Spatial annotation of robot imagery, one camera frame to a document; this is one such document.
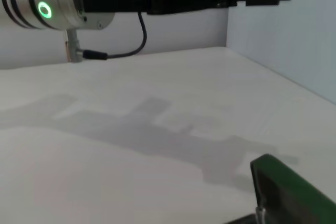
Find green glasses case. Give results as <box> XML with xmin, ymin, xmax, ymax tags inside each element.
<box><xmin>227</xmin><ymin>153</ymin><xmax>336</xmax><ymax>224</ymax></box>

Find clear white glasses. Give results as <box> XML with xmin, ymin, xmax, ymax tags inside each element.
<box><xmin>255</xmin><ymin>206</ymin><xmax>266</xmax><ymax>224</ymax></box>

